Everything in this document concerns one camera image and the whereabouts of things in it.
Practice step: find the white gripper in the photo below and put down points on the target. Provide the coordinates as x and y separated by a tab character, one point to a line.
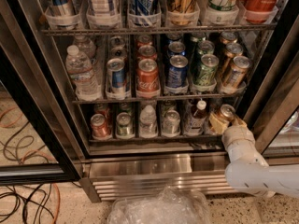
237	133

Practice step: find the orange can bottom shelf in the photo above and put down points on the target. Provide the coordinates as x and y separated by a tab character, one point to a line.
225	113

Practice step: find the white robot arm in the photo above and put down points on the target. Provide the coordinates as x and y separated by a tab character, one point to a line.
248	171

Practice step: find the gold can middle shelf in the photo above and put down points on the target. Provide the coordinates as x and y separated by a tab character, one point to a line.
235	71

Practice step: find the green can middle shelf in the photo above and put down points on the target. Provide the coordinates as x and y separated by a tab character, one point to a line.
206	70

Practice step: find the blue pepsi can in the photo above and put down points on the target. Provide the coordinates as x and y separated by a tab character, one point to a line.
176	48
177	71

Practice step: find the small water bottle bottom shelf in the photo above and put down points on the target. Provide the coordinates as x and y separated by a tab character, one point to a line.
148	122

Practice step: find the red coca-cola can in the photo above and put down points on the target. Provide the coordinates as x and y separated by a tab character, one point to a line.
147	52
147	76

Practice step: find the stainless steel fridge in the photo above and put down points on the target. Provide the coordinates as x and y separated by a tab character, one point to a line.
118	167

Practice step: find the green silver can bottom shelf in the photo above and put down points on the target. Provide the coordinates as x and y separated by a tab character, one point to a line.
124	125

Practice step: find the blue red bull can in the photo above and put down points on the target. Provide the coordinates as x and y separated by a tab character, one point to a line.
116	75

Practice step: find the gold tall can top shelf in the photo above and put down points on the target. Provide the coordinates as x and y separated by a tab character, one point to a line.
179	10

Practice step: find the large coca-cola can top shelf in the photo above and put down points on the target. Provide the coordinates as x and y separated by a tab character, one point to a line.
258	11

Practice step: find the red can bottom shelf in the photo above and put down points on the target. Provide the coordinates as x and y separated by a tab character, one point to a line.
100	126

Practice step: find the front water bottle middle shelf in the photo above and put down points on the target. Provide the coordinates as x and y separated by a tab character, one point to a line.
80	70

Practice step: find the rear water bottle middle shelf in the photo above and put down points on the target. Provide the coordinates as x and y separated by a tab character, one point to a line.
85	44

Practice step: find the left glass fridge door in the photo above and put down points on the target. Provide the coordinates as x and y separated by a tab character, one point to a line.
37	143

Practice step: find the tea bottle white cap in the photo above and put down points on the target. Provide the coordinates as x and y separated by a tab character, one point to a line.
195	119

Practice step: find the clear plastic bag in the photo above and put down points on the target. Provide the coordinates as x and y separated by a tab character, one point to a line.
170	206

